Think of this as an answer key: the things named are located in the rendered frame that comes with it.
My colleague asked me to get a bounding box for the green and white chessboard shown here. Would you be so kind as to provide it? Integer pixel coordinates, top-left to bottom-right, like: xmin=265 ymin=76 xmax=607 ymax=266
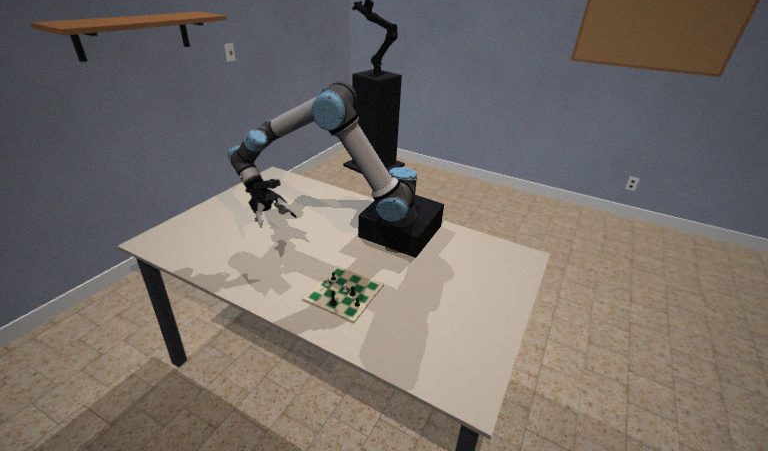
xmin=302 ymin=265 xmax=384 ymax=323

